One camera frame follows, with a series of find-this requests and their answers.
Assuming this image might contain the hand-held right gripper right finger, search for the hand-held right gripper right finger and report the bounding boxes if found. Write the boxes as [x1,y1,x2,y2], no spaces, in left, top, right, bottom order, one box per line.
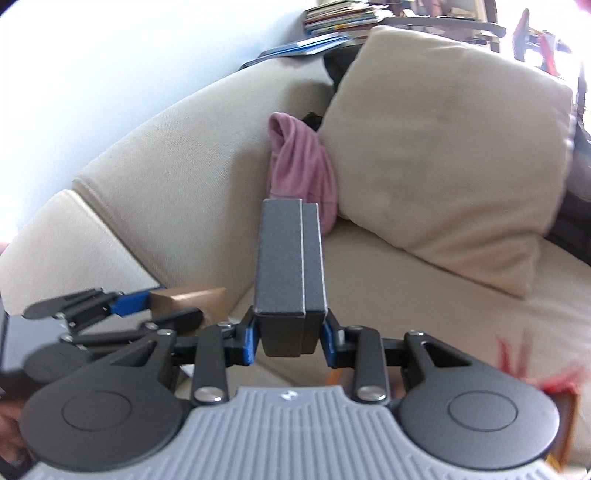
[322,308,476,407]

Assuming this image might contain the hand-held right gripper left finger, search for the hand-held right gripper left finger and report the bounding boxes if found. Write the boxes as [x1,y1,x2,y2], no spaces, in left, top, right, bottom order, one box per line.
[111,307,259,408]

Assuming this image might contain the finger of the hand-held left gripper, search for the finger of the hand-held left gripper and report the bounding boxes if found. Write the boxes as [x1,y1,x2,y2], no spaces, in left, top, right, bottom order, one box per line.
[59,308,207,354]
[22,288,154,331]

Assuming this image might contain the tan box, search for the tan box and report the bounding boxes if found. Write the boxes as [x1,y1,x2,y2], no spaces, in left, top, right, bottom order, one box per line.
[150,287,230,339]

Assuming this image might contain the dark grey box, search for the dark grey box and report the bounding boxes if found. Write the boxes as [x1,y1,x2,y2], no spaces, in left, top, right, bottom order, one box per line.
[253,198,330,359]

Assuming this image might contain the orange cardboard box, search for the orange cardboard box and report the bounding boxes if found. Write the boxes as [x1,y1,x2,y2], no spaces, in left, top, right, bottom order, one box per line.
[323,369,583,470]

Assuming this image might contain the beige sofa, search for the beige sofa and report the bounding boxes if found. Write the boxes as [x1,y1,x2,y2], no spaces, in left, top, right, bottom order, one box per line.
[0,60,591,480]

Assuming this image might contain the pink knit garment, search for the pink knit garment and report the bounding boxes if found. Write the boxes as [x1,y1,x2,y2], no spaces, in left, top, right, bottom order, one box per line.
[266,112,341,234]

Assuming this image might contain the beige cushion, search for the beige cushion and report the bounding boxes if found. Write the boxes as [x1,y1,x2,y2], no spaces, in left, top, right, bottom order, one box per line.
[318,25,576,299]

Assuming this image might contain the black jacket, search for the black jacket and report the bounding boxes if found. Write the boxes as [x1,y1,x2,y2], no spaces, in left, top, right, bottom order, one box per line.
[546,104,591,267]

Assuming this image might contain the blue book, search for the blue book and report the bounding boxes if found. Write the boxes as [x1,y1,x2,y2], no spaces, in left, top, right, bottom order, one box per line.
[239,34,357,71]

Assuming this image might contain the stack of books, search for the stack of books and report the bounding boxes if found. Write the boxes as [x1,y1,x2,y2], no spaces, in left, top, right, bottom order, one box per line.
[302,0,385,38]

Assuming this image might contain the grey side table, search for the grey side table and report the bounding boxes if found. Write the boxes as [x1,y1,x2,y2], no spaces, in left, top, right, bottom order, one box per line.
[382,13,507,43]

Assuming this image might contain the black chair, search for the black chair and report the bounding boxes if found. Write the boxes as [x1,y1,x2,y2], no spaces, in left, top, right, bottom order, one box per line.
[512,8,570,75]

